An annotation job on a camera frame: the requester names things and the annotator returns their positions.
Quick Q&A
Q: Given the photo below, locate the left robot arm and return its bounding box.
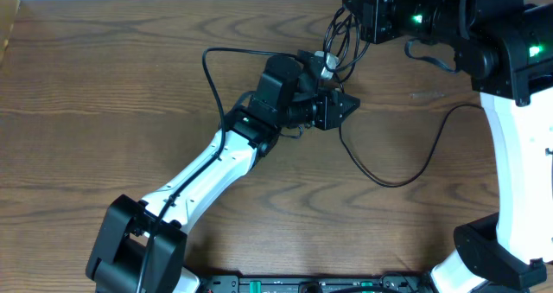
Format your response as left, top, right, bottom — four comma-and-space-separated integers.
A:
86, 51, 360, 292

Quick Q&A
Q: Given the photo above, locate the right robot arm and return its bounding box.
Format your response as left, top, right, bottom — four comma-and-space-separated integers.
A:
342, 0, 552, 292

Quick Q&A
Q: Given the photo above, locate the clear tape strip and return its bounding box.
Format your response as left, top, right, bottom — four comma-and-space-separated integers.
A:
410, 92, 445, 99

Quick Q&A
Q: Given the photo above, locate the cardboard panel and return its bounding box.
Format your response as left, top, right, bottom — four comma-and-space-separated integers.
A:
0, 0, 21, 62

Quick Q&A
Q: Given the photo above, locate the left camera black cable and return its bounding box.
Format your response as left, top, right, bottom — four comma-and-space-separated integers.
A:
134, 46, 303, 293

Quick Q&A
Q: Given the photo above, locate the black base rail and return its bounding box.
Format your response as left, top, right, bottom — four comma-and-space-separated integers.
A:
197, 272, 435, 293

